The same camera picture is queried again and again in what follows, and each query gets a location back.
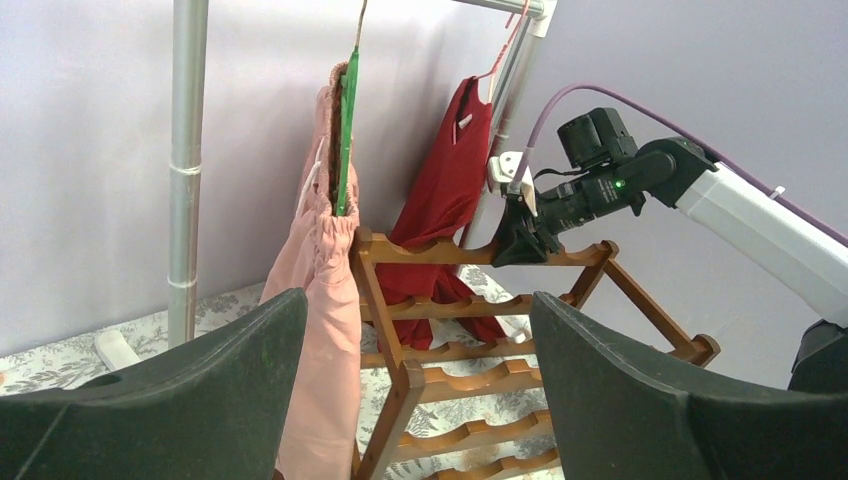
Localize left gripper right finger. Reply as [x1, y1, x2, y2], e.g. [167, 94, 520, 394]
[530, 292, 847, 479]

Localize red garment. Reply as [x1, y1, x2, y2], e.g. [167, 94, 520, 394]
[372, 76, 508, 352]

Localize silver rack pole right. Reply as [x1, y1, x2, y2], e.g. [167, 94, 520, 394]
[453, 0, 559, 266]

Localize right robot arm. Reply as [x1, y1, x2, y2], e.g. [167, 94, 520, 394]
[490, 108, 847, 393]

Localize white pole base foot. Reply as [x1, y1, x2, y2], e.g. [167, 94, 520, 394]
[94, 330, 140, 372]

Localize pink clothes hanger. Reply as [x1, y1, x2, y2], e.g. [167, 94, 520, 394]
[476, 0, 530, 80]

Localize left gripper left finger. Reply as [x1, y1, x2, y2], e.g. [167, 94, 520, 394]
[1, 288, 308, 479]

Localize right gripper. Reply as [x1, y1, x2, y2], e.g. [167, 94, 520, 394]
[491, 195, 563, 267]

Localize pink skirt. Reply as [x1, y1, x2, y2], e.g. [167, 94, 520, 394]
[261, 62, 362, 479]

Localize green clothes hanger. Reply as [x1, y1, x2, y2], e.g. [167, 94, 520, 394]
[333, 0, 368, 217]

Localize wooden wine rack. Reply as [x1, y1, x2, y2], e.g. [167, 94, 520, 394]
[349, 226, 721, 480]

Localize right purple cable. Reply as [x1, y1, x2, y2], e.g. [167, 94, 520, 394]
[506, 83, 848, 248]

